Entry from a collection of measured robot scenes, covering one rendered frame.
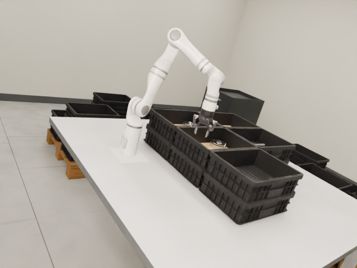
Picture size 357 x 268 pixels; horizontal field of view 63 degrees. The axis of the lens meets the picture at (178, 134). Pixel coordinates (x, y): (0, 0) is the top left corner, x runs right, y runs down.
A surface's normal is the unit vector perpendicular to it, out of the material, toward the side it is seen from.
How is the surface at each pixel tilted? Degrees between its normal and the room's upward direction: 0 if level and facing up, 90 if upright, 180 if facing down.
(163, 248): 0
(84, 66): 90
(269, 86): 90
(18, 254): 0
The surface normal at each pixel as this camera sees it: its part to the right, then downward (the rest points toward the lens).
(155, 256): 0.25, -0.91
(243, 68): -0.78, 0.00
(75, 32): 0.57, 0.41
